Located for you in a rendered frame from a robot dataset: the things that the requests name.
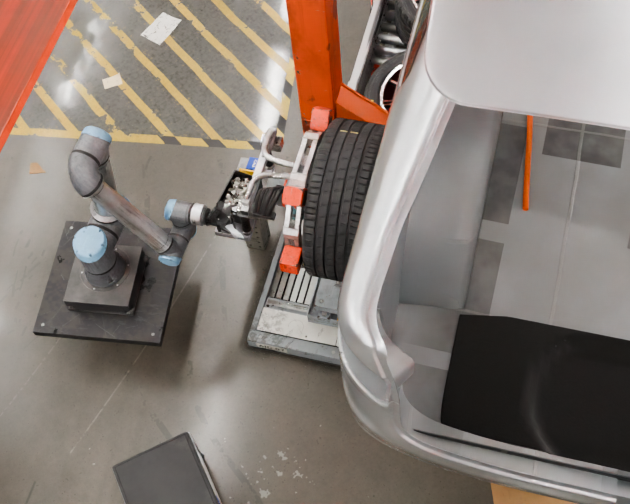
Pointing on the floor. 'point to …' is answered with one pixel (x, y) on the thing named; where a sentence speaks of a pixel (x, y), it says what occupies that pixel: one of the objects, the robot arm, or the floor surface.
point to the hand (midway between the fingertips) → (249, 221)
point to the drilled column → (260, 235)
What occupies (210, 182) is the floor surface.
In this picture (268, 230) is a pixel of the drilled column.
